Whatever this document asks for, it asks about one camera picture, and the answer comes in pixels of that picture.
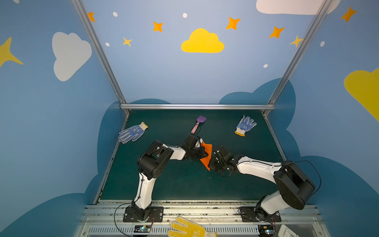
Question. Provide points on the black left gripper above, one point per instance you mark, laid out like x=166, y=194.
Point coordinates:
x=196, y=147

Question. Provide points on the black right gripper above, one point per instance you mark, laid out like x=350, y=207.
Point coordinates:
x=216, y=158

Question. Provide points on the orange square paper sheet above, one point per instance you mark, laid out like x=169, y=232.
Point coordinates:
x=207, y=158

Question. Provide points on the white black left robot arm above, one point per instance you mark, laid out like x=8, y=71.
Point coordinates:
x=153, y=162

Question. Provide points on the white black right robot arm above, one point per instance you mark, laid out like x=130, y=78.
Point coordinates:
x=294, y=187

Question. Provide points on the purple pink toy spatula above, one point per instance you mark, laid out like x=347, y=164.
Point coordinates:
x=199, y=120

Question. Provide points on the blue dotted glove right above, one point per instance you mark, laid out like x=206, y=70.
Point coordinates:
x=245, y=125

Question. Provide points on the blue dotted glove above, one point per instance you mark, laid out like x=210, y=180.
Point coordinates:
x=132, y=133
x=245, y=125

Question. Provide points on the blue dotted glove left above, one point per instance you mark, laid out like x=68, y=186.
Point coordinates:
x=132, y=133

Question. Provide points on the yellow dotted glove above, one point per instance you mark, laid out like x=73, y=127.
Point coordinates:
x=182, y=227

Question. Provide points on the right green circuit board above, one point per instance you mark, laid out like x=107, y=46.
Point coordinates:
x=266, y=231

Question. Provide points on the green circuit board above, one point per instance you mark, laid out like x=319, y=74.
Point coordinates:
x=266, y=231
x=142, y=229

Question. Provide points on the white object bottom right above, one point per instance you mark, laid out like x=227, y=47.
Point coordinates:
x=285, y=231

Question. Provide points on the left green circuit board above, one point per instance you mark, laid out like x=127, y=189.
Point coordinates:
x=142, y=229

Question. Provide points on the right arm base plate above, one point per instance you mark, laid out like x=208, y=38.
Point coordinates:
x=251, y=214

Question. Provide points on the horizontal aluminium frame rail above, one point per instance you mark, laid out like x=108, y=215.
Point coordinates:
x=197, y=107

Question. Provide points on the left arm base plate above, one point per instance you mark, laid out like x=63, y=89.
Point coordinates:
x=148, y=215

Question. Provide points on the aluminium front rail base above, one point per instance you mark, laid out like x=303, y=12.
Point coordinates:
x=105, y=219

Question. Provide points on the left aluminium frame post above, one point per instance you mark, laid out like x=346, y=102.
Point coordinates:
x=83, y=15

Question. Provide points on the aluminium frame post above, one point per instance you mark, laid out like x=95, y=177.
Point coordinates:
x=326, y=7
x=83, y=15

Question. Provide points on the right aluminium frame post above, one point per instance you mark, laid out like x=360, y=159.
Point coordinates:
x=326, y=7

